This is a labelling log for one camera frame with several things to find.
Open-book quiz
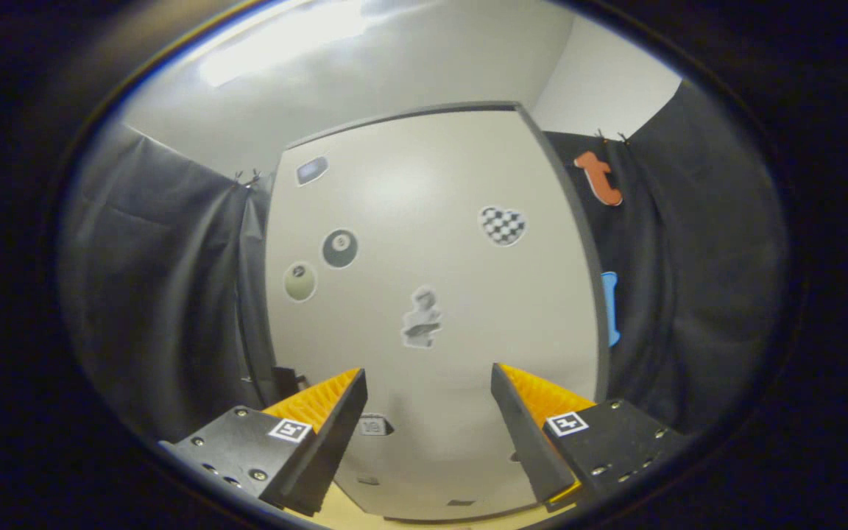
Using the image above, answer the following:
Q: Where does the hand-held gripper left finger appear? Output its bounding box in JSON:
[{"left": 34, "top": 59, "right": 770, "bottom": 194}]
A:
[{"left": 159, "top": 366, "right": 368, "bottom": 517}]

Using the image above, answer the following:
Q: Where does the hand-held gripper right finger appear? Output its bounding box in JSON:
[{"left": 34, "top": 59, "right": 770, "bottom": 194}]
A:
[{"left": 490, "top": 362, "right": 686, "bottom": 514}]

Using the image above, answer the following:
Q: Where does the grey cabinet body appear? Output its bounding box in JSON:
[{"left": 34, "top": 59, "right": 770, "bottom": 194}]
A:
[{"left": 264, "top": 101, "right": 612, "bottom": 523}]

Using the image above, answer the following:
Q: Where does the black backdrop cloth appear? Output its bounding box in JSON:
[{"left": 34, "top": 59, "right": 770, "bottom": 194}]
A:
[{"left": 60, "top": 79, "right": 789, "bottom": 442}]

